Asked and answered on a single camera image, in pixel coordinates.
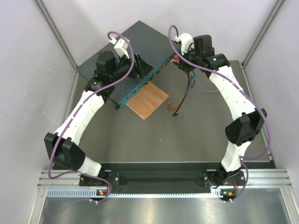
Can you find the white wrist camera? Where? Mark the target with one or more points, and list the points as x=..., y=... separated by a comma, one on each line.
x=120, y=47
x=186, y=41

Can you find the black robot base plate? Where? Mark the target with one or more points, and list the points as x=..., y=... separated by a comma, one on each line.
x=210, y=174

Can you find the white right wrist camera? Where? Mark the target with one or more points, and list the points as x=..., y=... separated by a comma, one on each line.
x=186, y=41

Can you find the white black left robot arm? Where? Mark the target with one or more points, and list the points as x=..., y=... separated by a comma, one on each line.
x=62, y=145

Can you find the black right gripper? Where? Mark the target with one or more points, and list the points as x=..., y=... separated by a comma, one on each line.
x=182, y=66

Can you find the dark blue network switch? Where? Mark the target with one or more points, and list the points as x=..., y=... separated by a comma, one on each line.
x=152, y=46

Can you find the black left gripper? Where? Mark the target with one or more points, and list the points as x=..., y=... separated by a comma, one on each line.
x=140, y=68

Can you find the aluminium frame rail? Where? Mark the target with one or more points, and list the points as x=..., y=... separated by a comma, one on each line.
x=257, y=178

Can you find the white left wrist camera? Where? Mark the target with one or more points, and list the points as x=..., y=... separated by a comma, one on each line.
x=120, y=47

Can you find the grey slotted cable duct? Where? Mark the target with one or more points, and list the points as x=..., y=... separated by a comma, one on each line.
x=99, y=193

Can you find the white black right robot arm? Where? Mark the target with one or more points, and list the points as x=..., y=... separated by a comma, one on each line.
x=247, y=121

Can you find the wooden board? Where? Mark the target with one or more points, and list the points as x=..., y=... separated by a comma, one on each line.
x=147, y=100

